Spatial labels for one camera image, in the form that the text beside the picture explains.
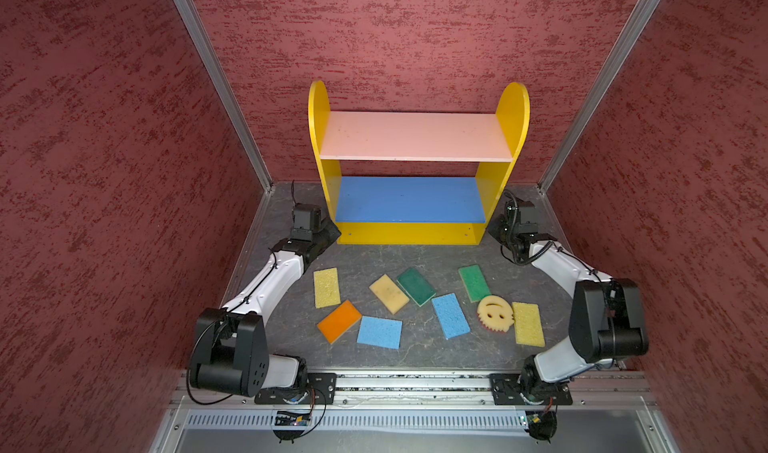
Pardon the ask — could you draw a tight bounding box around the tan orange-backed sponge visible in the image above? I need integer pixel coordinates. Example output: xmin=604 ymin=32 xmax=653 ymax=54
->
xmin=369 ymin=274 xmax=410 ymax=315

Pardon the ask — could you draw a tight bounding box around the dark green sponge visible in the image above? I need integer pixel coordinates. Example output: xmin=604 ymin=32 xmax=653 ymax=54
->
xmin=396 ymin=267 xmax=436 ymax=307

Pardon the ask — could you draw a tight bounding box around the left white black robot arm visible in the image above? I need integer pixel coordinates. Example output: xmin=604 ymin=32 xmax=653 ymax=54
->
xmin=186 ymin=220 xmax=340 ymax=398

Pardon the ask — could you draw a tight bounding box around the yellow sponge near right arm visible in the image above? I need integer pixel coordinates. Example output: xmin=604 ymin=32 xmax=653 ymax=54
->
xmin=512 ymin=302 xmax=546 ymax=348

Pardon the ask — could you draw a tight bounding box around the yellow sponge near left arm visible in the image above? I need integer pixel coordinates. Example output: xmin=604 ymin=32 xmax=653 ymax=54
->
xmin=313 ymin=268 xmax=341 ymax=308

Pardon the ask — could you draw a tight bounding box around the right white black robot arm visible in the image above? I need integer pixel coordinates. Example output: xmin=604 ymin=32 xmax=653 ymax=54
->
xmin=487 ymin=212 xmax=650 ymax=405

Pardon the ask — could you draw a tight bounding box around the yellow shelf with coloured boards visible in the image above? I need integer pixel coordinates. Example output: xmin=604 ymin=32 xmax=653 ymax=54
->
xmin=308 ymin=80 xmax=531 ymax=245

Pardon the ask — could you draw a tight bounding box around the bright green sponge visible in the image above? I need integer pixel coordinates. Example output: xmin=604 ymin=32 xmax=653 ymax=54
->
xmin=458 ymin=264 xmax=492 ymax=303

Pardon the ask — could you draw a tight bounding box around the round smiley face sponge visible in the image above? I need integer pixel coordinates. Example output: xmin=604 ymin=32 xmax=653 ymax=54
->
xmin=477 ymin=295 xmax=514 ymax=333

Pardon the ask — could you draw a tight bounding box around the orange sponge on table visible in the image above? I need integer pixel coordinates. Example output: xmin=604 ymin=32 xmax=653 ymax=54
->
xmin=317 ymin=300 xmax=362 ymax=344

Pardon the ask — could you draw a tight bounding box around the light blue sponge right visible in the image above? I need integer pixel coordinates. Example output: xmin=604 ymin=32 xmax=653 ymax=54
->
xmin=431 ymin=293 xmax=470 ymax=339

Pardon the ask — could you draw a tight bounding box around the light blue sponge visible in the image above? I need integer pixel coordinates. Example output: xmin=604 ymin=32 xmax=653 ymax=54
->
xmin=357 ymin=316 xmax=402 ymax=350
xmin=431 ymin=293 xmax=470 ymax=339

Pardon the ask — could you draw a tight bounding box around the light blue sponge left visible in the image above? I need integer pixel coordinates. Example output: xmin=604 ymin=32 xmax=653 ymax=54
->
xmin=357 ymin=316 xmax=402 ymax=350

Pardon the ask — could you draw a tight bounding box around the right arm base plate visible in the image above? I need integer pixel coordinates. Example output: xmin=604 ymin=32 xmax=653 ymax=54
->
xmin=488 ymin=373 xmax=573 ymax=407

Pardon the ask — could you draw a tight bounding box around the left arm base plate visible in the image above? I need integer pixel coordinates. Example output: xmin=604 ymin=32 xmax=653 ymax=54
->
xmin=254 ymin=372 xmax=338 ymax=407

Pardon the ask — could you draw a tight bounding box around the aluminium mounting rail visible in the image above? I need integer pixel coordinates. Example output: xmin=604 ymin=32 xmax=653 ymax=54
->
xmin=170 ymin=368 xmax=655 ymax=409

